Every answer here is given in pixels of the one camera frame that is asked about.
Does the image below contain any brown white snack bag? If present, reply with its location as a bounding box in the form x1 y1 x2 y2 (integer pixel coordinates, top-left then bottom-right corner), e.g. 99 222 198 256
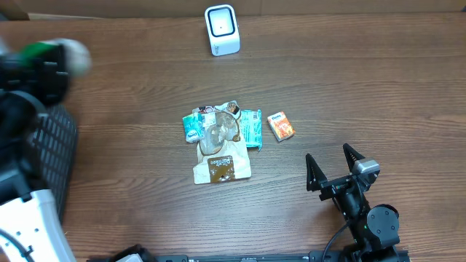
192 100 252 185

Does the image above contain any grey plastic basket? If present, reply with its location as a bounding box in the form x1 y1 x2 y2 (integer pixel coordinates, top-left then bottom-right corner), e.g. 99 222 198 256
28 105 79 221

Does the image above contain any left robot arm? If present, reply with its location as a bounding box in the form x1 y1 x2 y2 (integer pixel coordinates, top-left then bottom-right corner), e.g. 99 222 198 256
1 39 91 261

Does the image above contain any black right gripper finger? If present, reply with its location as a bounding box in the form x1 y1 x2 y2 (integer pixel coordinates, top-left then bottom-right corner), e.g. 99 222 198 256
305 154 327 191
343 143 365 172

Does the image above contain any white barcode scanner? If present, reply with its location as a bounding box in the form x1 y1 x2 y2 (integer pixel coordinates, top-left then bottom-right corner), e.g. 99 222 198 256
205 4 241 57

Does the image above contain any teal white small carton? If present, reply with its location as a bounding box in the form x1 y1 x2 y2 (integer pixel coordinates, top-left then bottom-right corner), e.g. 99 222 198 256
182 112 204 143

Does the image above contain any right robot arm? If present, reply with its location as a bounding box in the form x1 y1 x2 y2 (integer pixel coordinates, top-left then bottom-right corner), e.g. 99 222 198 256
305 143 409 261

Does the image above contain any orange small box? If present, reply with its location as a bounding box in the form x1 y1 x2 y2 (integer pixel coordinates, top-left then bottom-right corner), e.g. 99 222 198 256
267 111 296 142

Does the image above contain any green lid jar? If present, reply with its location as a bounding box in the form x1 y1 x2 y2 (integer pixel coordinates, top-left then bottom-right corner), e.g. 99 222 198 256
20 38 92 77

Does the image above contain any teal tissue pack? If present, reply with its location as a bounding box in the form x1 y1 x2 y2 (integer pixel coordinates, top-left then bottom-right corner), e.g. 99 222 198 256
240 109 263 151

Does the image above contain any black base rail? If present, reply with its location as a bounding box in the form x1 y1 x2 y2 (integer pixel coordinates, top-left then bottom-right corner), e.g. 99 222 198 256
87 249 412 262

